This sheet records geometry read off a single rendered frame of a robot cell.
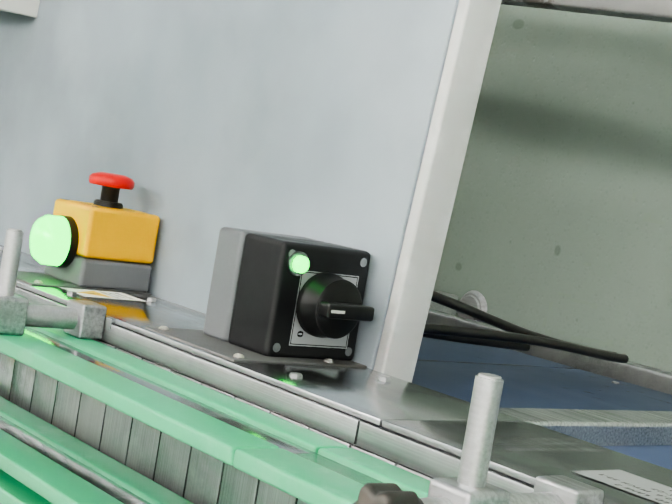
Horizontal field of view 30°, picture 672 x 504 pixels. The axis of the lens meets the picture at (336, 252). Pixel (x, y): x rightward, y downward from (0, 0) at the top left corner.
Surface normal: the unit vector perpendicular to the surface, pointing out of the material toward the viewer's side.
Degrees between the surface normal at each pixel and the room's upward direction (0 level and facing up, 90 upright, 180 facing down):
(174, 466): 0
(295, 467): 90
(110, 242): 90
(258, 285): 0
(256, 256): 0
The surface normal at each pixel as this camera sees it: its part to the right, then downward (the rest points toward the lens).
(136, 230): 0.63, 0.15
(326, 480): 0.17, -0.98
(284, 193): -0.76, -0.09
